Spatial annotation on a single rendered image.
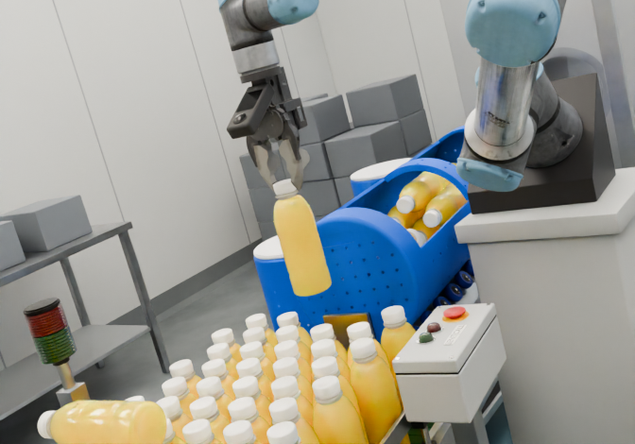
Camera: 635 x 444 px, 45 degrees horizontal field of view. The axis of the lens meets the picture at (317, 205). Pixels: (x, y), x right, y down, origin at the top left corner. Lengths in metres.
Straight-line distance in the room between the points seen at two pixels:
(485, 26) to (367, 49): 6.32
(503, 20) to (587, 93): 0.66
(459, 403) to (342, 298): 0.50
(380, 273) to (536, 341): 0.35
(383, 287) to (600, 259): 0.41
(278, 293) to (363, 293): 0.68
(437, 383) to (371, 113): 4.44
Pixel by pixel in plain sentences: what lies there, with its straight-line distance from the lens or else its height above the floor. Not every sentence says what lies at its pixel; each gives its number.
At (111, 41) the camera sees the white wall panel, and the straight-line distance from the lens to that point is 5.70.
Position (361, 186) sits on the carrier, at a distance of 2.96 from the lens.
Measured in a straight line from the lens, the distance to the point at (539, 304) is 1.58.
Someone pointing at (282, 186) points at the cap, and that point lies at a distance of 1.32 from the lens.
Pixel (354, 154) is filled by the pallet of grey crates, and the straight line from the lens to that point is 5.15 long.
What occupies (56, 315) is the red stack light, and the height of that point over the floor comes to 1.24.
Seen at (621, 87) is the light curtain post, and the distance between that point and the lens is 2.74.
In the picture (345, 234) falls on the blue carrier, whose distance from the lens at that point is 1.52.
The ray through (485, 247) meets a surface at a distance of 1.58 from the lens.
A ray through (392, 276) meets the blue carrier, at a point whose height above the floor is 1.10.
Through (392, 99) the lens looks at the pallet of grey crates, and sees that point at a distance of 5.38.
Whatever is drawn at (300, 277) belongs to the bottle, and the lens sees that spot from 1.35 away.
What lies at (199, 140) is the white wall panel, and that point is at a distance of 6.09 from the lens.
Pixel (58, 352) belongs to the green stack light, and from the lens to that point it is 1.42.
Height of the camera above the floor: 1.56
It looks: 11 degrees down
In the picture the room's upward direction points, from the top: 15 degrees counter-clockwise
